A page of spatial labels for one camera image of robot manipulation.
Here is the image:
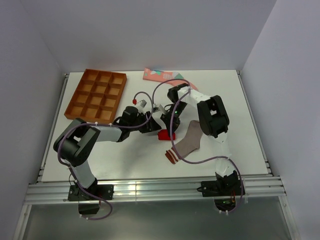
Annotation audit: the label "beige sock orange stripes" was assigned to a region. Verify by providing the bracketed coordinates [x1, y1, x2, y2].
[165, 120, 203, 164]

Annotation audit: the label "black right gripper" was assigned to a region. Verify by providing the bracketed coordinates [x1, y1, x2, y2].
[161, 101, 188, 137]

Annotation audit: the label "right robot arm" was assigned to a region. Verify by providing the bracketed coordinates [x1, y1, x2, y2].
[160, 83, 245, 197]

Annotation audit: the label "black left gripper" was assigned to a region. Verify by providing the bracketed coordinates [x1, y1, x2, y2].
[128, 111, 161, 134]

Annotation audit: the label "pink patterned sock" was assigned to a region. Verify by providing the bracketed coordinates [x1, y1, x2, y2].
[142, 68, 186, 87]

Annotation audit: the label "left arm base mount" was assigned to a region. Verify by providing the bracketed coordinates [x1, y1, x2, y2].
[67, 184, 114, 217]

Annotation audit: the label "red sock with bear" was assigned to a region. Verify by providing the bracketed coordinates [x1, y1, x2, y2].
[157, 129, 171, 141]

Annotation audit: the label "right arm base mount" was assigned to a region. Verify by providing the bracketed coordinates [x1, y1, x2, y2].
[196, 180, 246, 214]

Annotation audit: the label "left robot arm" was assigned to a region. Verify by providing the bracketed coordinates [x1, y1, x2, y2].
[53, 106, 162, 200]

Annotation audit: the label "orange wooden compartment tray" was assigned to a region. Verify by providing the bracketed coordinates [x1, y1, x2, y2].
[64, 69, 127, 124]

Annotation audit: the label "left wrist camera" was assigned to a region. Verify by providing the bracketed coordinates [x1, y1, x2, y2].
[132, 99, 147, 111]

